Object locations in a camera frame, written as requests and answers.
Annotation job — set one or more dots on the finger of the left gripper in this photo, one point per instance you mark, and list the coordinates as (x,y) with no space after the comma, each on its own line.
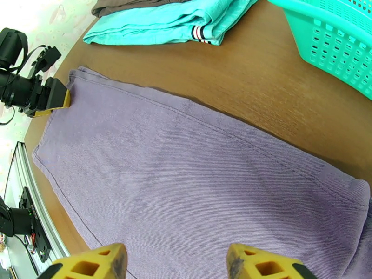
(42,114)
(58,95)

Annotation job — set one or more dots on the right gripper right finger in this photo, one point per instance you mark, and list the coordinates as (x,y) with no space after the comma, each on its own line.
(261,265)

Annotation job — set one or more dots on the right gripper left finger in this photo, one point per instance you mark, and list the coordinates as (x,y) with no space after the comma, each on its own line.
(96,263)

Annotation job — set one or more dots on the purple trousers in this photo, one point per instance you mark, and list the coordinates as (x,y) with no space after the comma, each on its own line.
(189,176)

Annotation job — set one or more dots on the teal plastic basket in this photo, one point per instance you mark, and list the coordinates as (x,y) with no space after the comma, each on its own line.
(334,40)

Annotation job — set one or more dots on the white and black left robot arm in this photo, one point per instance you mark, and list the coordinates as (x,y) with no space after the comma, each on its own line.
(13,218)

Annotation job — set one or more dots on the folded teal trousers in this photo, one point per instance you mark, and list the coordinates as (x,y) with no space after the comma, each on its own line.
(162,25)

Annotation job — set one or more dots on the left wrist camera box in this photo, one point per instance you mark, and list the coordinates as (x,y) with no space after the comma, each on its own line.
(48,57)

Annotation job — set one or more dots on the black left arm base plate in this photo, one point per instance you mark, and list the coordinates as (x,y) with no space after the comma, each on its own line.
(36,226)

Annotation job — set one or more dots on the aluminium frame rail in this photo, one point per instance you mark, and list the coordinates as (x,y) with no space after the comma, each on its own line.
(43,205)

